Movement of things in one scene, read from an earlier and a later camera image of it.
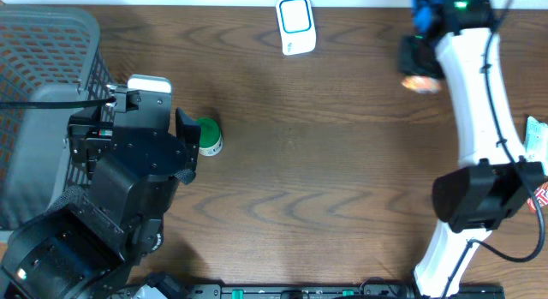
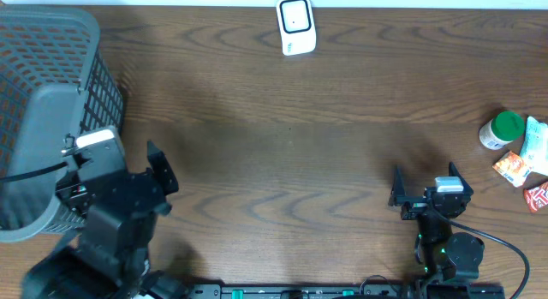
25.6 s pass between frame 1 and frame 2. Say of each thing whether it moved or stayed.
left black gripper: moved
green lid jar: moved
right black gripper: moved
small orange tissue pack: moved
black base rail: stayed
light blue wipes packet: stayed
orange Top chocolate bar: stayed
